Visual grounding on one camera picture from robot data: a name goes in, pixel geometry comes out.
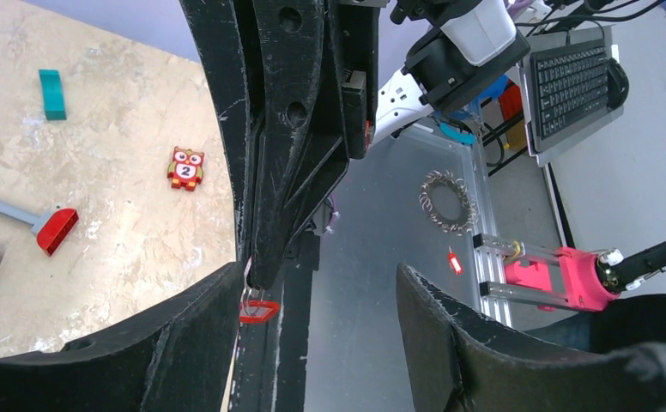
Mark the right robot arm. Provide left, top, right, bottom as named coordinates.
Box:
left=181, top=1, right=530, bottom=290

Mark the pink handheld gripper tool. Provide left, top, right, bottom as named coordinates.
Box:
left=496, top=247, right=621, bottom=312

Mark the red owl toy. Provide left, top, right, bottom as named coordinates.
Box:
left=166, top=146, right=205, bottom=191

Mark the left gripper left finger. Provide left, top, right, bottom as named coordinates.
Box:
left=0, top=262, right=245, bottom=411

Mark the teal toy block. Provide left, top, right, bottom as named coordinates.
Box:
left=39, top=70, right=67, bottom=121

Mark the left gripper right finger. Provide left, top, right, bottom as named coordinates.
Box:
left=396, top=264, right=666, bottom=411

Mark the red toy brick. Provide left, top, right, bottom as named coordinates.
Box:
left=34, top=208, right=79, bottom=256

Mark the spare red key tag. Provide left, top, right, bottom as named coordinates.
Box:
left=447, top=248, right=463, bottom=275

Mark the black keyboard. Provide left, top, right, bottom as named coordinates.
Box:
left=530, top=39, right=608, bottom=140

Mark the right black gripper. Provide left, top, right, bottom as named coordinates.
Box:
left=180, top=0, right=379, bottom=289

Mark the black base bar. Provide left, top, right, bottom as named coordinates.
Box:
left=223, top=232, right=321, bottom=411

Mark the black computer mouse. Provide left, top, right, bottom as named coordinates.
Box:
left=606, top=58, right=630, bottom=110

